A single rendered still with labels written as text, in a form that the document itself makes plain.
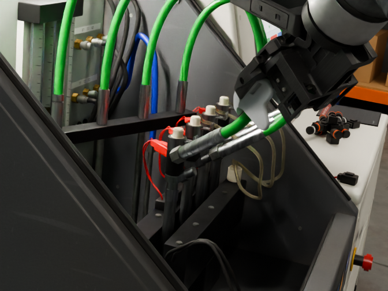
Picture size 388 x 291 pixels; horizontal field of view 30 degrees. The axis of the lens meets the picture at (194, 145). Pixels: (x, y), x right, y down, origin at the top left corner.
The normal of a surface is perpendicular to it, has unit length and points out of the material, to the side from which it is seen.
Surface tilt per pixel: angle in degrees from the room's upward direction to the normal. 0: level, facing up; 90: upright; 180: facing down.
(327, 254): 0
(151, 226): 0
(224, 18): 90
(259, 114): 102
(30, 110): 43
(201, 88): 90
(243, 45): 76
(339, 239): 0
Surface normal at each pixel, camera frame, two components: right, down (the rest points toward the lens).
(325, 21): -0.66, 0.52
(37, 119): 0.71, -0.57
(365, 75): -0.40, 0.23
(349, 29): -0.22, 0.82
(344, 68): -0.81, 0.30
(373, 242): 0.11, -0.95
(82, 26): 0.94, 0.19
